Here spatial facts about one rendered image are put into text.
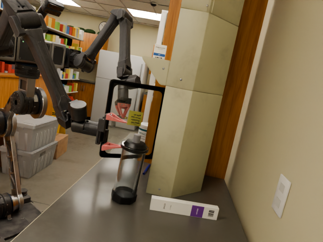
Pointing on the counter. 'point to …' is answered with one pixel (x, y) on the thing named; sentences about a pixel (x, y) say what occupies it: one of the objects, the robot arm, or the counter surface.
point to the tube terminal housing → (191, 102)
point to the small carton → (159, 51)
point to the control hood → (158, 68)
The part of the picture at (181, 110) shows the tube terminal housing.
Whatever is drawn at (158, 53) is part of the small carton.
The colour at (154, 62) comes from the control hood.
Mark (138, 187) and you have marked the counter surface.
